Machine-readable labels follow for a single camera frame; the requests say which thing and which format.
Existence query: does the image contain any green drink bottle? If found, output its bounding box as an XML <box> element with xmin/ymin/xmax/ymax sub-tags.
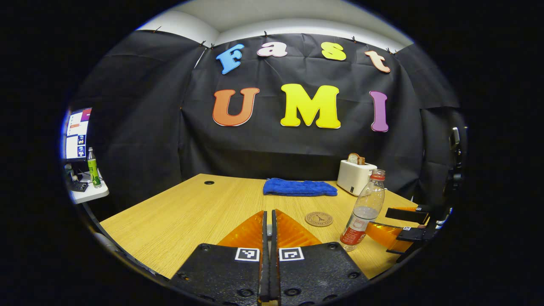
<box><xmin>87</xmin><ymin>147</ymin><xmax>103</xmax><ymax>189</ymax></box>

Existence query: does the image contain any blue towel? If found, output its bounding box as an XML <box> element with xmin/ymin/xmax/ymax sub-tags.
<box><xmin>263</xmin><ymin>178</ymin><xmax>339</xmax><ymax>197</ymax></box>

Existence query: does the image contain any clear plastic water bottle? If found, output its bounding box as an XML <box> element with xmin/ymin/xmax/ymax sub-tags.
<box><xmin>340</xmin><ymin>169</ymin><xmax>386</xmax><ymax>252</ymax></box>

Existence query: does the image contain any round brown coaster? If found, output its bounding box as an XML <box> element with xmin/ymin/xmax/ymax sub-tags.
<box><xmin>304</xmin><ymin>211</ymin><xmax>334</xmax><ymax>227</ymax></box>

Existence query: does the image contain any white toaster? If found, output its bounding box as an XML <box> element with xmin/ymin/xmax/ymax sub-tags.
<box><xmin>337</xmin><ymin>159</ymin><xmax>378</xmax><ymax>196</ymax></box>

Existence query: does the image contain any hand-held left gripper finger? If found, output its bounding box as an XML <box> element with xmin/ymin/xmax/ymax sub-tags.
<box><xmin>271</xmin><ymin>209</ymin><xmax>370</xmax><ymax>306</ymax></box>
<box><xmin>170</xmin><ymin>210</ymin><xmax>271</xmax><ymax>306</ymax></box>

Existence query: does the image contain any black backdrop cloth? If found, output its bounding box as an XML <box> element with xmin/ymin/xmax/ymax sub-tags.
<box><xmin>68</xmin><ymin>30</ymin><xmax>466</xmax><ymax>213</ymax></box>

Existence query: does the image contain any computer monitor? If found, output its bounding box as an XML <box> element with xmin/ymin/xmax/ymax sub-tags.
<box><xmin>64</xmin><ymin>108</ymin><xmax>93</xmax><ymax>162</ymax></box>

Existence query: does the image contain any white side table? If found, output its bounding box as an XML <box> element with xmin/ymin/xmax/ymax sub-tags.
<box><xmin>68</xmin><ymin>170</ymin><xmax>110</xmax><ymax>205</ymax></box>

